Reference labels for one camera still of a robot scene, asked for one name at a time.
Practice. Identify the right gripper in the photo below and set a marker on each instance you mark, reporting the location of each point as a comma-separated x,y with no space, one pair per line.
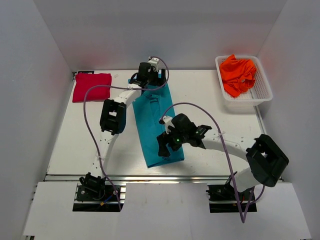
162,139

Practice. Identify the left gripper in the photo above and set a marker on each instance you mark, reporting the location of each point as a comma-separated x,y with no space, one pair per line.
159,81

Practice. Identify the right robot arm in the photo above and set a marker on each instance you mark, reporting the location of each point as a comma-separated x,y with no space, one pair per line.
266,161

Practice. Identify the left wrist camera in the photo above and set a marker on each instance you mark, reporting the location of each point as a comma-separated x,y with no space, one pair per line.
154,62

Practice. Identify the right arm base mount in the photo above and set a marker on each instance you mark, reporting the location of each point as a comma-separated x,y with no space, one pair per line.
222,199

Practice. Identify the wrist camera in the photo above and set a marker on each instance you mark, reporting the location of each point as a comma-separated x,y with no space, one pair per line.
166,121
154,62

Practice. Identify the orange t-shirt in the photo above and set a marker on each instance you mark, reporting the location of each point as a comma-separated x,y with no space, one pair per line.
237,75

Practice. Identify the aluminium table edge rail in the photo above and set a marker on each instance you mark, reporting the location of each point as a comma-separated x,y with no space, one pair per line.
144,178

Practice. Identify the white plastic basket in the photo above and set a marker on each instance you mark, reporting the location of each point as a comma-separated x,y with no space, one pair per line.
261,91

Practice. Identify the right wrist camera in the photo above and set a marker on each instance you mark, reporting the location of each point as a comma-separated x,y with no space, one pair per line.
166,121

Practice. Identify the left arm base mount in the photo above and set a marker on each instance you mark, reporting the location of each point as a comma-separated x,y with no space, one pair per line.
96,194

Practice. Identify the teal t-shirt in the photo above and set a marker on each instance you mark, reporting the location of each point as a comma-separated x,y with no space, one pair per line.
148,109

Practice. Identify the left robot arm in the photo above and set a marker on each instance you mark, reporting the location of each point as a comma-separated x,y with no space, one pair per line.
113,119

